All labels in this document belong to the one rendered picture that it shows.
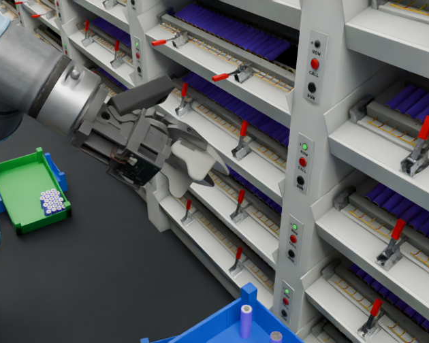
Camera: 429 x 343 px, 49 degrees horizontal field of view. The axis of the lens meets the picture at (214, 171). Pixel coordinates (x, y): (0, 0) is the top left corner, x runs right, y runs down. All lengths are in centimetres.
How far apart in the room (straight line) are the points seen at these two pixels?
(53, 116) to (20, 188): 136
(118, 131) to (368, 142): 42
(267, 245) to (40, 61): 76
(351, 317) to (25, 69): 79
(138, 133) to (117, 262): 108
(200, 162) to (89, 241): 115
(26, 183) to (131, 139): 140
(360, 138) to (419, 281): 26
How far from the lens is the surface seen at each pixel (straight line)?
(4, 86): 62
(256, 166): 111
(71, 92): 61
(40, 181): 198
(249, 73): 105
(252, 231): 122
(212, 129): 125
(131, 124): 65
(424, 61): 72
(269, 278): 135
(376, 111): 86
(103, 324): 149
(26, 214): 190
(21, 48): 62
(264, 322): 82
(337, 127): 87
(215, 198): 133
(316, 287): 111
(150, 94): 68
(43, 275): 168
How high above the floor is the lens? 114
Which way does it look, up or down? 34 degrees down
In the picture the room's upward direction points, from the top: straight up
